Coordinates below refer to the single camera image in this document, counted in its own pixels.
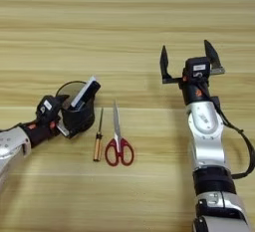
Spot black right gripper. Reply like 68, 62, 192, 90
159, 39, 226, 106

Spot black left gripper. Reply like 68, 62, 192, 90
21, 94, 73, 148

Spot black mesh pen cup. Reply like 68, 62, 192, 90
55, 80, 98, 139

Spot right gripper labelled black box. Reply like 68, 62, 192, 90
184, 56, 211, 81

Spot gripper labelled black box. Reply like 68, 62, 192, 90
184, 56, 211, 81
35, 95, 63, 124

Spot left gripper labelled black box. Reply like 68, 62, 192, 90
35, 95, 63, 124

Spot amber handle screwdriver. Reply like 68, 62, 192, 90
93, 107, 105, 162

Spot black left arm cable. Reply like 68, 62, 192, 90
0, 123, 22, 133

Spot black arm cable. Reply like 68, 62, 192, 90
0, 123, 22, 133
215, 100, 255, 180

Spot red handle scissors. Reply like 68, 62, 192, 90
105, 100, 135, 167

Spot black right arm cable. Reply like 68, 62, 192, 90
215, 100, 255, 180

